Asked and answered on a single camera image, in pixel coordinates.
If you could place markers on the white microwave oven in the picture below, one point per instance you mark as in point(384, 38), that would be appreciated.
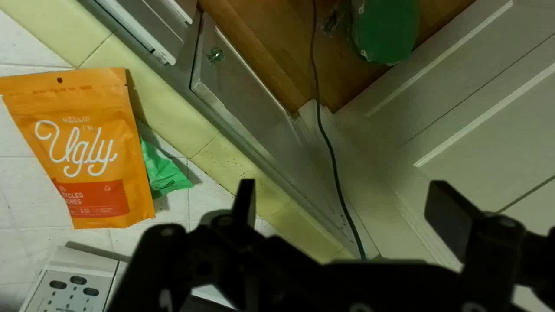
point(70, 283)

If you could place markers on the small metal cabinet knob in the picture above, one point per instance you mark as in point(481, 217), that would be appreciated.
point(216, 54)

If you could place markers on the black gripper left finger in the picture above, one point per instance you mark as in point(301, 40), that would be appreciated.
point(244, 201)

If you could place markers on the orange Ugly snack pouch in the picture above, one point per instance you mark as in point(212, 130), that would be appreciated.
point(81, 144)

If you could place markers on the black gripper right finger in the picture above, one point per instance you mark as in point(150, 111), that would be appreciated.
point(454, 222)

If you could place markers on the green object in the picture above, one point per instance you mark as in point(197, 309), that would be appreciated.
point(166, 173)

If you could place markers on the green floor bucket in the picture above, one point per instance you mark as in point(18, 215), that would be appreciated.
point(384, 28)

